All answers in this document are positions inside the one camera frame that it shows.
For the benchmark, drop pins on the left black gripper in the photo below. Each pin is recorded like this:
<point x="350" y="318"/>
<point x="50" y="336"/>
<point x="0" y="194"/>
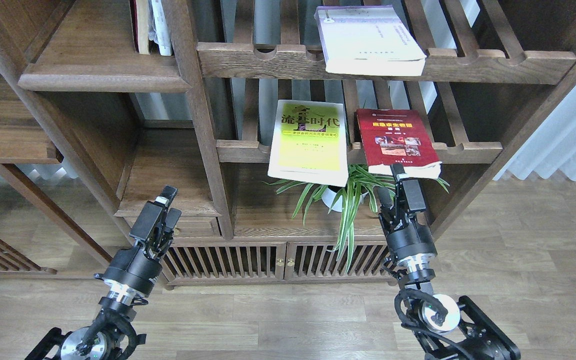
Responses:
<point x="132" y="273"/>

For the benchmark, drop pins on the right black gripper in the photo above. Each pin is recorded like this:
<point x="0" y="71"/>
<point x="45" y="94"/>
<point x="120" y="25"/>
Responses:
<point x="414" y="239"/>

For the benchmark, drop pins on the red paperback book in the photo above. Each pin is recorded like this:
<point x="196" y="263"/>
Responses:
<point x="397" y="136"/>

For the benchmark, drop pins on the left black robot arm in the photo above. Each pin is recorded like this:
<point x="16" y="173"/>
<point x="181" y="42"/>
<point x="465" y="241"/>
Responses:
<point x="109" y="337"/>

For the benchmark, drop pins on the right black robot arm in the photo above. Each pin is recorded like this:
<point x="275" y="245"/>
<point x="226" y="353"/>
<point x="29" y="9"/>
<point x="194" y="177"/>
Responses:
<point x="445" y="328"/>

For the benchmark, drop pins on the spider plant leaves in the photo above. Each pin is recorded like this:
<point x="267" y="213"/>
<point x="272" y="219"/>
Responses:
<point x="360" y="184"/>

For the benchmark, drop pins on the white plant pot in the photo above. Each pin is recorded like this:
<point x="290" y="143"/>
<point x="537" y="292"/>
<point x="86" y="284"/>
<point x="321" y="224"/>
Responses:
<point x="330" y="193"/>

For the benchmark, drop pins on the yellow green book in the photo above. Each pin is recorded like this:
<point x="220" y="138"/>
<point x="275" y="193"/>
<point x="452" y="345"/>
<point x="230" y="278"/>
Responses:
<point x="309" y="143"/>

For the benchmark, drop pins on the brass cabinet door knobs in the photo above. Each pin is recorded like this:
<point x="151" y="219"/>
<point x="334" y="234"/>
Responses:
<point x="282" y="262"/>

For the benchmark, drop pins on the dark wooden bookshelf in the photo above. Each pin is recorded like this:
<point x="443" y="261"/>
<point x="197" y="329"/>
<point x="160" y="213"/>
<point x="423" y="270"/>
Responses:
<point x="133" y="123"/>

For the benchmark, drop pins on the white purple book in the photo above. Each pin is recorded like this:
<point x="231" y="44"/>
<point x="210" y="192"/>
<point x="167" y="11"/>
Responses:
<point x="368" y="41"/>

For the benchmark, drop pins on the white curtain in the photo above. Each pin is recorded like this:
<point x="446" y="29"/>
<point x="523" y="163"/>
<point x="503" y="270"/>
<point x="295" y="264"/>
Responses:
<point x="551" y="148"/>

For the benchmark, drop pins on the upright tan book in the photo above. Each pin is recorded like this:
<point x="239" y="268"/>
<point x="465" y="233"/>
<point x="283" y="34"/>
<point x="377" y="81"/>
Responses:
<point x="141" y="13"/>

